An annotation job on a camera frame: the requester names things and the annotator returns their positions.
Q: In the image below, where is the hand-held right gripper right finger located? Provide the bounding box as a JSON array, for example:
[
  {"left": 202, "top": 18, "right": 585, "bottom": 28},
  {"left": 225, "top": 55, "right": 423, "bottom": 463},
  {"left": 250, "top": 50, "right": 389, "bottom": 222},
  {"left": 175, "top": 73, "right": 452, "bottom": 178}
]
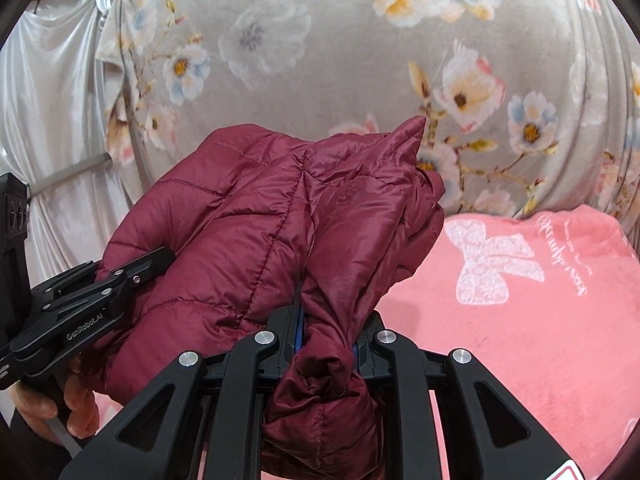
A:
[{"left": 350, "top": 312, "right": 573, "bottom": 480}]

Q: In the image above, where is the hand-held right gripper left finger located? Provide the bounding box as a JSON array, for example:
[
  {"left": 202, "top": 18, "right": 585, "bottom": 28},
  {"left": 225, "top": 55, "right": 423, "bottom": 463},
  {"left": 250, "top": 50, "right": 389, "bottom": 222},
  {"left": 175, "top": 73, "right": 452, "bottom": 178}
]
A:
[{"left": 57, "top": 305, "right": 306, "bottom": 480}]

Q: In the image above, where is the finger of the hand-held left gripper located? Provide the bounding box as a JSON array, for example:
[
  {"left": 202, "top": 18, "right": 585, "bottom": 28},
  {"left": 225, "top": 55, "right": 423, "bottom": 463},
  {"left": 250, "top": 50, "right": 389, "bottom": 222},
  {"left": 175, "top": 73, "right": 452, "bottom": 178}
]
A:
[{"left": 95, "top": 246, "right": 177, "bottom": 291}]

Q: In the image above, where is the maroon quilted jacket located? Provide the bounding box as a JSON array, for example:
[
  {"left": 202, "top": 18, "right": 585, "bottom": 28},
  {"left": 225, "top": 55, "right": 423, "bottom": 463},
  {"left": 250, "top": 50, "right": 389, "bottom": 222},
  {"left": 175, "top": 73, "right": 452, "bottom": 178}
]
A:
[{"left": 75, "top": 115, "right": 446, "bottom": 478}]

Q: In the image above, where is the person's left hand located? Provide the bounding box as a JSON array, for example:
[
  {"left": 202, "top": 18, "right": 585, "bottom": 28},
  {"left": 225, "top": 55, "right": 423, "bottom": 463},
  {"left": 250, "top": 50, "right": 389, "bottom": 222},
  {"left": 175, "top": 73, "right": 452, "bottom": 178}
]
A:
[{"left": 15, "top": 355, "right": 98, "bottom": 446}]

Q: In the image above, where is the grey metal bar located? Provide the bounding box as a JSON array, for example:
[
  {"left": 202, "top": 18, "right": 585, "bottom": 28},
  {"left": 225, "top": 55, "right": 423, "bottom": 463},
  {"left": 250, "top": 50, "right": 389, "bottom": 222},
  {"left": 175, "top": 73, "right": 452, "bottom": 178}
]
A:
[{"left": 27, "top": 154, "right": 111, "bottom": 196}]

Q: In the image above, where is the pink blanket with white bow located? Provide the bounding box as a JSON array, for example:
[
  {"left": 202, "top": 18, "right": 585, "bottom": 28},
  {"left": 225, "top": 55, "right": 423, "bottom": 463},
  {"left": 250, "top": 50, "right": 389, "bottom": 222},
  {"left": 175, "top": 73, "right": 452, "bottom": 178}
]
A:
[{"left": 85, "top": 210, "right": 640, "bottom": 480}]

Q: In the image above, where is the white curtain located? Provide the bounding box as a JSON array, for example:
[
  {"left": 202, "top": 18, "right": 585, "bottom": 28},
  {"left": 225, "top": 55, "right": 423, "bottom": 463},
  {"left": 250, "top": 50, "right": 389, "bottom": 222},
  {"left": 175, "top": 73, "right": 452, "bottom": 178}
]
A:
[{"left": 0, "top": 0, "right": 133, "bottom": 291}]

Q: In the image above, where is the grey floral blanket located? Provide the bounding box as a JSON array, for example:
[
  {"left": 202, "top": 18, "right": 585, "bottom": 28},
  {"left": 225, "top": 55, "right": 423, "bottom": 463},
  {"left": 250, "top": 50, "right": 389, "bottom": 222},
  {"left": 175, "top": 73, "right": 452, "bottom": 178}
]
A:
[{"left": 95, "top": 0, "right": 640, "bottom": 221}]

